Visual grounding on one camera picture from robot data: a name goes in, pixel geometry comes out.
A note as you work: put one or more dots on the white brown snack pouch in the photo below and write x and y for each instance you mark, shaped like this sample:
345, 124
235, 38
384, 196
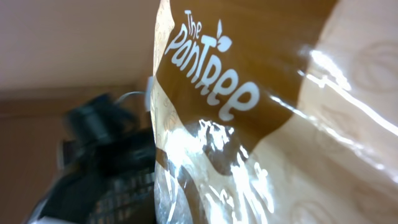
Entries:
275, 111

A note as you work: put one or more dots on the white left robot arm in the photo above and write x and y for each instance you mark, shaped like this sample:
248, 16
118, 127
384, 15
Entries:
108, 168

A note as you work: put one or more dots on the white barcode scanner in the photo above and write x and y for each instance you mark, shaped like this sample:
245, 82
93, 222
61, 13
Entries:
148, 93

